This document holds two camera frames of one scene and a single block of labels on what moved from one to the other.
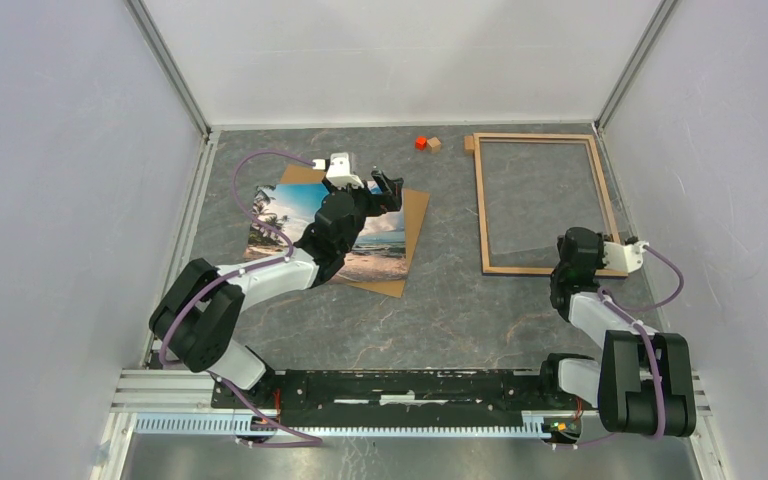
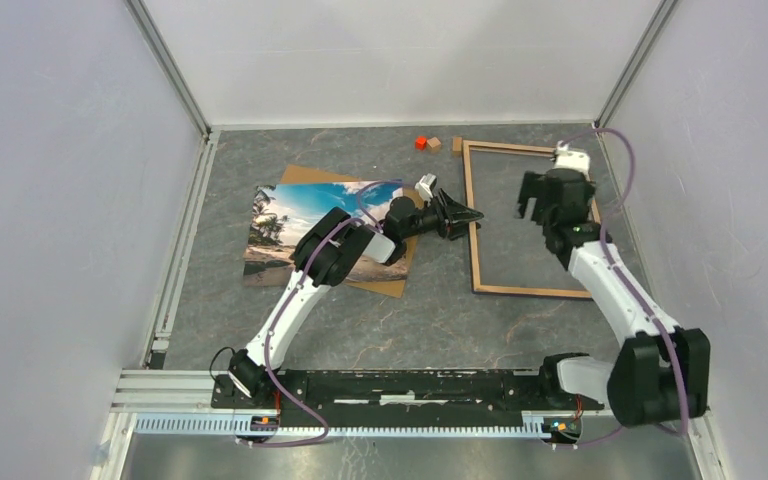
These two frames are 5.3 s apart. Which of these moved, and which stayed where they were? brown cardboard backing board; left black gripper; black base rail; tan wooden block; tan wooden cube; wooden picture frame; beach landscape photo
Moved: tan wooden block; left black gripper; wooden picture frame
Stayed: tan wooden cube; brown cardboard backing board; beach landscape photo; black base rail
